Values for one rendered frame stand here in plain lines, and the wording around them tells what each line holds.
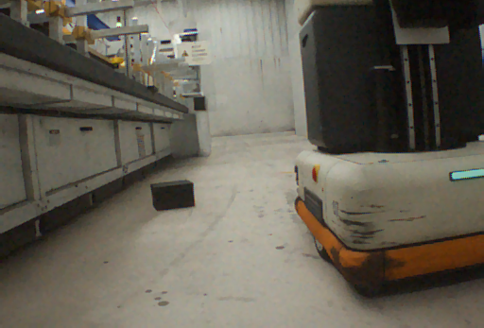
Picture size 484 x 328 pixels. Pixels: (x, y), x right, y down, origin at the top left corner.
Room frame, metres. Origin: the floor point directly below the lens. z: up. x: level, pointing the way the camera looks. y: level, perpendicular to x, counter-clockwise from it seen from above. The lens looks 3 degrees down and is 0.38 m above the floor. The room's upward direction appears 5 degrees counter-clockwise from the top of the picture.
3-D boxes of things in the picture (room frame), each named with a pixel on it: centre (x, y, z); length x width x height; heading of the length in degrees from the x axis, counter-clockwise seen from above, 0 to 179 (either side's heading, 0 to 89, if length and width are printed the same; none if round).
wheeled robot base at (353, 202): (0.99, -0.51, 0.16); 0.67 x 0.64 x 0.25; 0
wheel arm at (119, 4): (1.23, 0.52, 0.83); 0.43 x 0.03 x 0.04; 91
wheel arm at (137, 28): (1.48, 0.52, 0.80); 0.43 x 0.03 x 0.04; 91
